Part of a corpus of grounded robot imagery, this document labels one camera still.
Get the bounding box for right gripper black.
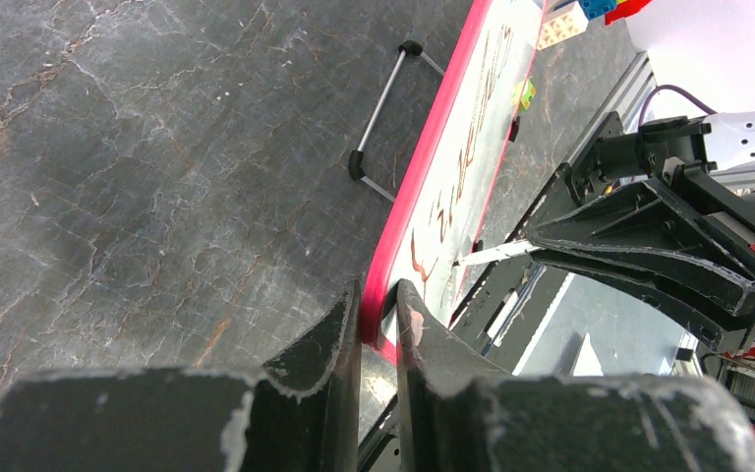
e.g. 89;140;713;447
525;157;755;352

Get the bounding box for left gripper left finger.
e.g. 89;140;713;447
0;281;362;471

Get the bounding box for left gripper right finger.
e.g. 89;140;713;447
396;279;755;471

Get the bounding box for white whiteboard marker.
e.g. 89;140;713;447
453;239;540;266

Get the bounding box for whiteboard with pink frame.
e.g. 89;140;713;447
360;1;547;363

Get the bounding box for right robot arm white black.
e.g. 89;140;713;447
524;115;755;352

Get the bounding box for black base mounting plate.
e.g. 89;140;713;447
358;110;626;472

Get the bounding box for green owl toy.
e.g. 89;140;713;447
512;77;537;110

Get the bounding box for colourful toy brick stack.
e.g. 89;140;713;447
537;0;651;50

